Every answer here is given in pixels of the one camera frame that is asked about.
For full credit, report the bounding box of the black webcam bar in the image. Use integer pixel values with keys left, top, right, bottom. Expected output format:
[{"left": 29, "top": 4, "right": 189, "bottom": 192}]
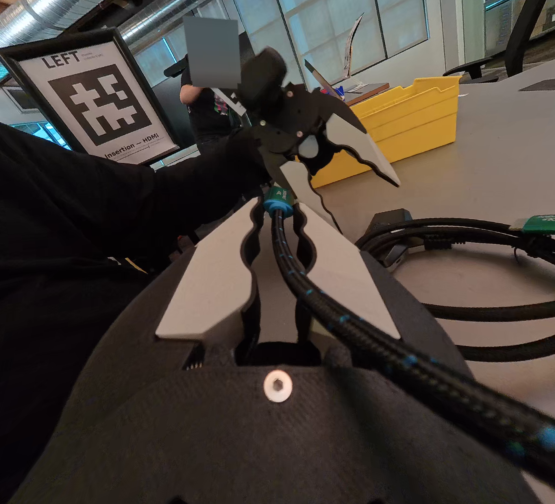
[{"left": 163, "top": 56, "right": 190, "bottom": 78}]

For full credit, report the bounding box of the framed marker sign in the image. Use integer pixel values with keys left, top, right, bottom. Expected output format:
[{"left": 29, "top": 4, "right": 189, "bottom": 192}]
[{"left": 0, "top": 26, "right": 181, "bottom": 166}]

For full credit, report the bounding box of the silver tilted stand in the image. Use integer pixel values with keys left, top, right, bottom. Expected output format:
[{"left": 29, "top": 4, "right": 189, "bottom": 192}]
[{"left": 304, "top": 58, "right": 346, "bottom": 100}]

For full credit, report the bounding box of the person's left hand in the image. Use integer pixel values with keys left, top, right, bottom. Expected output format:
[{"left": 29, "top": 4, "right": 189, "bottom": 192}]
[{"left": 186, "top": 128, "right": 274, "bottom": 228}]

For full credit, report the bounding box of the white curved holder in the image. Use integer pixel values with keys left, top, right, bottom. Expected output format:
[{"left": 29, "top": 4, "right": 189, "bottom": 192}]
[{"left": 340, "top": 13, "right": 366, "bottom": 80}]

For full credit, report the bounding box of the frosted window wall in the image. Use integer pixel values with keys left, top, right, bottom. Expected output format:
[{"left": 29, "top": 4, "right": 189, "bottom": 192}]
[{"left": 130, "top": 0, "right": 431, "bottom": 95}]

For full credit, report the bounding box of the black braided hdmi cable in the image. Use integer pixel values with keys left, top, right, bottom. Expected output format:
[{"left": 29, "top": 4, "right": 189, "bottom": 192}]
[{"left": 261, "top": 182, "right": 555, "bottom": 489}]

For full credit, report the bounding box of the person's black clothing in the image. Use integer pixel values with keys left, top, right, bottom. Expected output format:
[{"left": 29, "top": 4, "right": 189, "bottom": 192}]
[{"left": 0, "top": 226, "right": 187, "bottom": 504}]

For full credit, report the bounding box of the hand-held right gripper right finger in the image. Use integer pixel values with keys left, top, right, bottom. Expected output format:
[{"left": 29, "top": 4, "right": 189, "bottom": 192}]
[{"left": 293, "top": 203, "right": 402, "bottom": 346}]

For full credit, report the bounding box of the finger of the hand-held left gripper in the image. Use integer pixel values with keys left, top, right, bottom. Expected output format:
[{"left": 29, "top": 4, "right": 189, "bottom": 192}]
[
  {"left": 326, "top": 111, "right": 402, "bottom": 189},
  {"left": 279, "top": 160, "right": 344, "bottom": 235}
]

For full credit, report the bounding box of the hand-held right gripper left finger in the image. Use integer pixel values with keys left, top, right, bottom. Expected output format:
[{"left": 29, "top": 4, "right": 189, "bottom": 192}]
[{"left": 155, "top": 197, "right": 265, "bottom": 355}]

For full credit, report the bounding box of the yellow plastic bin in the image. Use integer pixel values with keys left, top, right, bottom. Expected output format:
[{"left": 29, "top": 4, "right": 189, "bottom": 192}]
[{"left": 309, "top": 75, "right": 461, "bottom": 189}]

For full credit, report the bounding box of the wooden table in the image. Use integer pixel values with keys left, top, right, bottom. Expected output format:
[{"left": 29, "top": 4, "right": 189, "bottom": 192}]
[{"left": 342, "top": 82, "right": 391, "bottom": 107}]

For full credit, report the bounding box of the person's left forearm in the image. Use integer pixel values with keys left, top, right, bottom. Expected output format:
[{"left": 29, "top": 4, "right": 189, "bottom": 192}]
[{"left": 0, "top": 121, "right": 209, "bottom": 262}]

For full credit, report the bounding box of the black office chair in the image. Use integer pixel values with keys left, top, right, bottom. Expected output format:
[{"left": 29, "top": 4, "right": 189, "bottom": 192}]
[{"left": 442, "top": 0, "right": 555, "bottom": 85}]

